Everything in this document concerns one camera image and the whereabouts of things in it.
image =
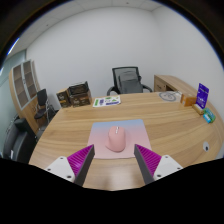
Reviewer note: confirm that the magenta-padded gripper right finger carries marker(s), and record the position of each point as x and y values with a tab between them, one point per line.
150	161

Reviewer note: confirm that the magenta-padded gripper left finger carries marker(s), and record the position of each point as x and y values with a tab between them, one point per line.
80	161

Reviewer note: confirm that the pink computer mouse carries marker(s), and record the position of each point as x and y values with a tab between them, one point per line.
115	140

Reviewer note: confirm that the pink-blue gradient mouse pad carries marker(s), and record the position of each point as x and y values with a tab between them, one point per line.
136	136

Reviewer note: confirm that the white round desk grommet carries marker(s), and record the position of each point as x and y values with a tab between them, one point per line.
206	146

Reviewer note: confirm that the small dark brown cardboard box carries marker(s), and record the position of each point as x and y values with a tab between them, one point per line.
63	98

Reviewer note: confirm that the white-green leaflet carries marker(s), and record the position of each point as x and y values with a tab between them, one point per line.
106	101

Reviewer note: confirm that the black leather armchair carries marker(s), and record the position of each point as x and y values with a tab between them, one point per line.
16	141

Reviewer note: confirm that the large black-topped cardboard box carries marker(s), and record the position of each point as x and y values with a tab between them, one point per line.
80	95

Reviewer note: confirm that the grey round-print mat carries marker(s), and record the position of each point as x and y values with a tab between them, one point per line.
168	96

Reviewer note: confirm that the small black side chair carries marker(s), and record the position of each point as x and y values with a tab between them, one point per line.
42	100

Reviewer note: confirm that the blue wipes packet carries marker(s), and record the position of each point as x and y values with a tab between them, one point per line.
208	118

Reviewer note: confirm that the wooden box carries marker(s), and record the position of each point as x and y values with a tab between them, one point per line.
188	100

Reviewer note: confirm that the green wipes packet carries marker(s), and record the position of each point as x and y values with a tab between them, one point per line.
211	113

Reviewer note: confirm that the wooden side desk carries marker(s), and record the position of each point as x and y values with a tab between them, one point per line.
170	81

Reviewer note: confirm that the black mesh office chair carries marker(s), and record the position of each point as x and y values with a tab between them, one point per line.
128	80

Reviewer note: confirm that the purple standing pouch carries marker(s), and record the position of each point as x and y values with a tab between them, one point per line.
202	95

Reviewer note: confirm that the wooden shelf unit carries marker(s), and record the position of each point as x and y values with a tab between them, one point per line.
23	88

